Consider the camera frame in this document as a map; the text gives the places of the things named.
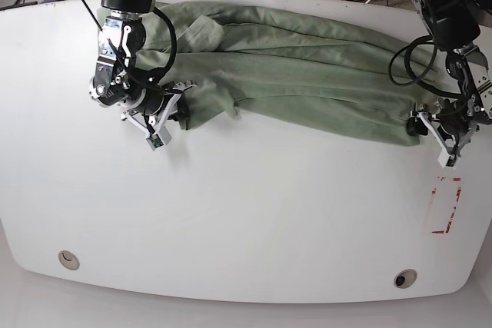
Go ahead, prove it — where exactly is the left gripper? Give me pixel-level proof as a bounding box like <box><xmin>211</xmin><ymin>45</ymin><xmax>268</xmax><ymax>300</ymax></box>
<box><xmin>406</xmin><ymin>99</ymin><xmax>478</xmax><ymax>158</ymax></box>

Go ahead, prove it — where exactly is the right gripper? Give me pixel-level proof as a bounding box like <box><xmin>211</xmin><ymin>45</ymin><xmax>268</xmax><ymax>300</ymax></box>
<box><xmin>120</xmin><ymin>80</ymin><xmax>196</xmax><ymax>136</ymax></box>

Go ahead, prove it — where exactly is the green polo shirt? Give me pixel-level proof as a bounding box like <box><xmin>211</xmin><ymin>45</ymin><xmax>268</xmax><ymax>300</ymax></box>
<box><xmin>161</xmin><ymin>2</ymin><xmax>437</xmax><ymax>147</ymax></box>

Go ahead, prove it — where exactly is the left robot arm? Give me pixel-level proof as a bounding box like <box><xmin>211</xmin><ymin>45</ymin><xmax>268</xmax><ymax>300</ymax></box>
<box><xmin>397</xmin><ymin>0</ymin><xmax>491</xmax><ymax>167</ymax></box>

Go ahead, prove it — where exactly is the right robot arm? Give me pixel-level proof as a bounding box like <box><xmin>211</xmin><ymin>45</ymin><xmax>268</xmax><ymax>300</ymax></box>
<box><xmin>89</xmin><ymin>0</ymin><xmax>195</xmax><ymax>150</ymax></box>

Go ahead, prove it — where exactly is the red tape rectangle marking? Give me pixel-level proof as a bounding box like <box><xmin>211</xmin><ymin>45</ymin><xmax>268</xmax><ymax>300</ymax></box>
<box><xmin>426</xmin><ymin>176</ymin><xmax>462</xmax><ymax>234</ymax></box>

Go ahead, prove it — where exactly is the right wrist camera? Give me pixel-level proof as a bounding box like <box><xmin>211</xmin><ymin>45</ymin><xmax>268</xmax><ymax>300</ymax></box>
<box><xmin>145</xmin><ymin>128</ymin><xmax>171</xmax><ymax>151</ymax></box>

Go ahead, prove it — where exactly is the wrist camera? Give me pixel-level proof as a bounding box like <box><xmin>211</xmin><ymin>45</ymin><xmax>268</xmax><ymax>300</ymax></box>
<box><xmin>145</xmin><ymin>128</ymin><xmax>171</xmax><ymax>151</ymax></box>
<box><xmin>437</xmin><ymin>150</ymin><xmax>460</xmax><ymax>168</ymax></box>

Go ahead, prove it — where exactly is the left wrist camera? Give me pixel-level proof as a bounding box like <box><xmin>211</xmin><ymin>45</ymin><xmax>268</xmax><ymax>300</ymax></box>
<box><xmin>437</xmin><ymin>150</ymin><xmax>460</xmax><ymax>168</ymax></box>

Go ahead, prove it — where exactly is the right table cable grommet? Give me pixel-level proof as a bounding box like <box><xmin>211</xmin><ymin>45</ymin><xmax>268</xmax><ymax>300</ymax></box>
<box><xmin>394</xmin><ymin>269</ymin><xmax>417</xmax><ymax>289</ymax></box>

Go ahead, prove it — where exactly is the table cable grommet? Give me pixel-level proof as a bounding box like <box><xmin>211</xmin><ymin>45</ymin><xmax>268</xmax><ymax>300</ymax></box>
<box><xmin>58</xmin><ymin>250</ymin><xmax>80</xmax><ymax>271</ymax></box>
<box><xmin>394</xmin><ymin>269</ymin><xmax>417</xmax><ymax>289</ymax></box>

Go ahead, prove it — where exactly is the left table cable grommet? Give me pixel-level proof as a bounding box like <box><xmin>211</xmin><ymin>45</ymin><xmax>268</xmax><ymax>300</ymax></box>
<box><xmin>58</xmin><ymin>250</ymin><xmax>80</xmax><ymax>271</ymax></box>

